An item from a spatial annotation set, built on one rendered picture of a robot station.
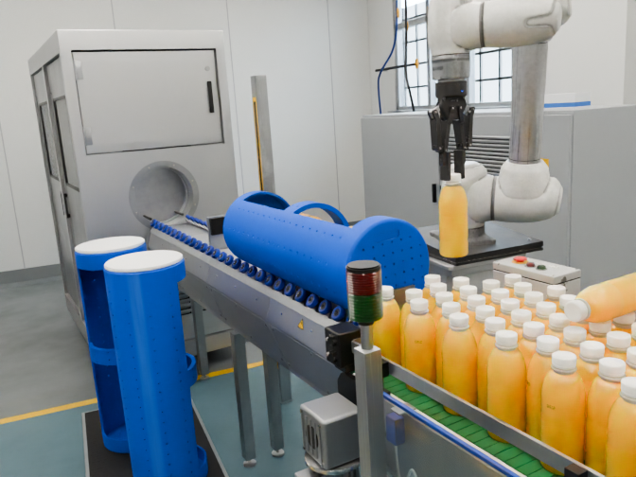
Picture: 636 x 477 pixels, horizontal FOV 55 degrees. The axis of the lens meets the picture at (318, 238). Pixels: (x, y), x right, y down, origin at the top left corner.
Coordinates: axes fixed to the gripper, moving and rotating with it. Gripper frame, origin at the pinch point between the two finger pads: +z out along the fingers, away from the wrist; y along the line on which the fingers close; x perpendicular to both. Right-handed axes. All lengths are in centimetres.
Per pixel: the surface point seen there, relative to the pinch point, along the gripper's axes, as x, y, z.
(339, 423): 7, 41, 53
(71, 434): -195, 81, 137
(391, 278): -15.4, 8.7, 30.5
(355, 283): 28, 48, 14
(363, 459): 26, 47, 50
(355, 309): 28, 48, 19
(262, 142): -158, -22, -1
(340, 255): -19.4, 22.0, 22.2
